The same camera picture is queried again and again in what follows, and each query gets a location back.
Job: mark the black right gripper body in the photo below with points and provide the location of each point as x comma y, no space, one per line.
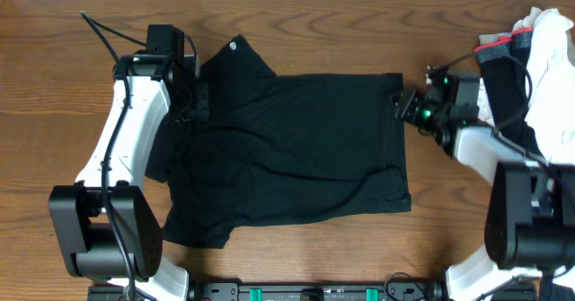
424,114

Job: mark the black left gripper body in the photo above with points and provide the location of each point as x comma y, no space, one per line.
192,103

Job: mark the black t-shirt white logo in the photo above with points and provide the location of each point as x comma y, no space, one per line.
280,150

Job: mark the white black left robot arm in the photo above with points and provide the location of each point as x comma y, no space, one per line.
106,230

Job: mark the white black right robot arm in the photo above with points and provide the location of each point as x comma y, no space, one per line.
529,230

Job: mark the white crumpled garment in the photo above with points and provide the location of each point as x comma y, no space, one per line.
551,66

